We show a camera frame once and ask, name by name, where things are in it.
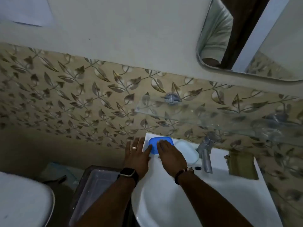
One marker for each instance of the white ceramic sink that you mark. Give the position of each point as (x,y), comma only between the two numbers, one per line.
(236,198)

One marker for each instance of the blue plastic soap dish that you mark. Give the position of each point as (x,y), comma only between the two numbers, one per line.
(153,143)

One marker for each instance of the person's right forearm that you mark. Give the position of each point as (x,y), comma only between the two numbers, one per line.
(213,203)

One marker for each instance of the chrome shelf bracket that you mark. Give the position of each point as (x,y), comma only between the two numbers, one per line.
(278,117)
(172,98)

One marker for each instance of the person's left little finger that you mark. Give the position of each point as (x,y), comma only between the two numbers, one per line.
(127,147)

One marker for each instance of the person's left middle finger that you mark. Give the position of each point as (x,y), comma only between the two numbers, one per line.
(138,144)

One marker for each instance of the chrome faucet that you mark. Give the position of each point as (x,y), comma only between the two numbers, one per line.
(206,153)

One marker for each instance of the black smartwatch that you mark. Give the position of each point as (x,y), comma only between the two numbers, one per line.
(127,174)

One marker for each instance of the clear plastic bin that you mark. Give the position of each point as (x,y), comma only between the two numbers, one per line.
(94,189)

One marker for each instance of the person's left forearm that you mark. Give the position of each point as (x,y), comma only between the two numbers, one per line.
(106,203)

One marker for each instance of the person's right fingers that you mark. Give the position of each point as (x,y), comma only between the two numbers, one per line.
(165,145)

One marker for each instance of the olive green cloth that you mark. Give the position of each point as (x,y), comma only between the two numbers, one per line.
(242,165)

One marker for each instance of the white soap dish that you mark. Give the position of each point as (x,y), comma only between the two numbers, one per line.
(188,151)

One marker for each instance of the wall mirror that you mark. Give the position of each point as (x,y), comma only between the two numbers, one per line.
(260,33)

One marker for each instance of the person's right hand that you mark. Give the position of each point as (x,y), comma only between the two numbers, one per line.
(172,160)

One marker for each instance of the glass wall shelf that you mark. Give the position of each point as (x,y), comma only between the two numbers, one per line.
(213,118)

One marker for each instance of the person's left thumb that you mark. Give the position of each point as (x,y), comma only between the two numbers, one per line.
(148,151)

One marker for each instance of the person's left hand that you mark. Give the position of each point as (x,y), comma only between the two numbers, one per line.
(136,160)

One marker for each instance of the white toilet lid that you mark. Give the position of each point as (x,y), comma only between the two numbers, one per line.
(23,200)

